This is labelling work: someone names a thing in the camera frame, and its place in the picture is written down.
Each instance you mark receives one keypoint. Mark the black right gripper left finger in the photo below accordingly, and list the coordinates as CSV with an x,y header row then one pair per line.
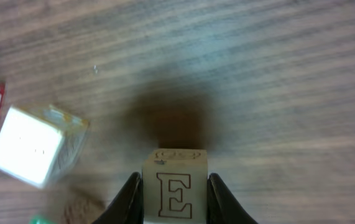
x,y
127,206

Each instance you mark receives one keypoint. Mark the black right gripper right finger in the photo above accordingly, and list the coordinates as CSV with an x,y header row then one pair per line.
x,y
223,207

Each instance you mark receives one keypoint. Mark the plain E pretzel block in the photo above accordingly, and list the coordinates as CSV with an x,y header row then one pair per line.
x,y
175,186

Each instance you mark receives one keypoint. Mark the red Y wooden block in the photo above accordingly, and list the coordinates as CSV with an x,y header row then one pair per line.
x,y
40,144

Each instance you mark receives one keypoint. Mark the green letter B block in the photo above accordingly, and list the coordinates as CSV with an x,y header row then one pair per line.
x,y
38,219

